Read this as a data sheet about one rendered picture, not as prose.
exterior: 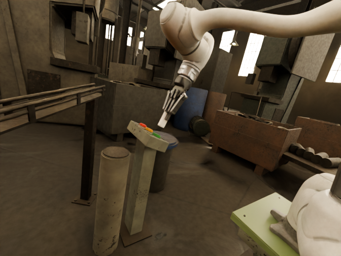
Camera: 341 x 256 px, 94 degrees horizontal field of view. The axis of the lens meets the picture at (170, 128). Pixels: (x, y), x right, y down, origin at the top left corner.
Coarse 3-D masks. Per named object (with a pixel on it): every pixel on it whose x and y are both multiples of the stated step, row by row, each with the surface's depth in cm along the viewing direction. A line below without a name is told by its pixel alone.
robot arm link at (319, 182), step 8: (312, 176) 57; (320, 176) 53; (328, 176) 52; (304, 184) 56; (312, 184) 53; (320, 184) 51; (328, 184) 50; (304, 192) 54; (312, 192) 51; (296, 200) 57; (304, 200) 52; (296, 208) 54; (288, 216) 60; (296, 216) 52; (296, 224) 54
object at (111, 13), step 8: (112, 0) 680; (104, 8) 677; (112, 8) 690; (104, 16) 686; (112, 16) 700; (112, 24) 748; (96, 40) 755; (96, 48) 765; (112, 48) 746; (96, 56) 728; (112, 56) 756; (96, 64) 731
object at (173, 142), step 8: (160, 136) 128; (168, 136) 132; (176, 144) 122; (160, 152) 118; (168, 152) 122; (160, 160) 120; (168, 160) 126; (160, 168) 122; (152, 176) 122; (160, 176) 125; (152, 184) 124; (160, 184) 128; (152, 192) 126
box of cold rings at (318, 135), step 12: (300, 120) 285; (312, 120) 273; (300, 132) 285; (312, 132) 273; (324, 132) 261; (336, 132) 250; (300, 144) 285; (312, 144) 273; (324, 144) 261; (336, 144) 250; (336, 156) 250
